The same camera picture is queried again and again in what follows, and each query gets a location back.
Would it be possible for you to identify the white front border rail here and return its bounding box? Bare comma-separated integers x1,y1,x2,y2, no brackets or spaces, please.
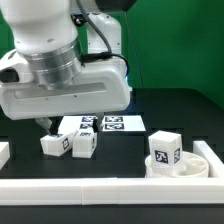
0,178,224,206

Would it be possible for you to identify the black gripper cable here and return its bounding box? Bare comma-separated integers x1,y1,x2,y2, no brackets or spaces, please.
75,0,130,76

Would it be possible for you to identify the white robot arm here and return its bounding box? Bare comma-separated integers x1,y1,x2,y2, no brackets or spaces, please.
0,0,136,134

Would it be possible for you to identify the white marker sheet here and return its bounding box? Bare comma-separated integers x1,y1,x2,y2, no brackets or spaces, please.
58,115,145,134

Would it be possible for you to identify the white left border rail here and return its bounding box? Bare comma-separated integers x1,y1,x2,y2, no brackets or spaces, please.
0,142,10,170

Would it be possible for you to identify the white round stool seat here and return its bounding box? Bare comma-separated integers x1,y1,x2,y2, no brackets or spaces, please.
145,150,209,178

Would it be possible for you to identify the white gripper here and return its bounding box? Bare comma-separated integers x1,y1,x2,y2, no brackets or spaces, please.
0,57,130,135

